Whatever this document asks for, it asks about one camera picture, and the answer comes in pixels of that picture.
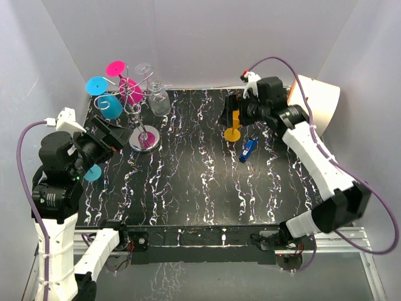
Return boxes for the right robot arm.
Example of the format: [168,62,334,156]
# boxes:
[218,71,371,249]

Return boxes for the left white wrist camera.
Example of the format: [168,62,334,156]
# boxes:
[44,107,86,136]

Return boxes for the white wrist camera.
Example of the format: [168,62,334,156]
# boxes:
[240,70,261,98]
[44,107,86,136]

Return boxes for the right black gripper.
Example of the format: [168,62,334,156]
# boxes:
[218,91,269,129]

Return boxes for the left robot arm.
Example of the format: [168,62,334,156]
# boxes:
[16,115,133,300]

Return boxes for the chrome wine glass rack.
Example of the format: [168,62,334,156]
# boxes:
[115,75,160,153]

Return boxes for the pink wine glass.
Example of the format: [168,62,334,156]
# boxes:
[105,60,144,105]

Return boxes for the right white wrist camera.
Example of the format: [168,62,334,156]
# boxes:
[240,70,261,98]

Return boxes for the teal wine glass front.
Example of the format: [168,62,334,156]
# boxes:
[84,164,102,182]

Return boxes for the blue wine glass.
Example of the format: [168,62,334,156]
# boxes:
[85,77,123,119]

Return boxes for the blue stapler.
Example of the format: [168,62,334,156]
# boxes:
[239,138,258,162]

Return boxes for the white cylindrical container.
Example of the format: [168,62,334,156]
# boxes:
[298,75,341,137]

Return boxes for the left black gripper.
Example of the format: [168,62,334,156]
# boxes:
[70,115,133,177]

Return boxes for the yellow wine glass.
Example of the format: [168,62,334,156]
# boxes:
[224,110,241,142]

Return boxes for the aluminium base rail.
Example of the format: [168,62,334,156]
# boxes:
[23,225,388,301]

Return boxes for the clear wine glass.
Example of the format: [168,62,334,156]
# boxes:
[134,63,154,81]

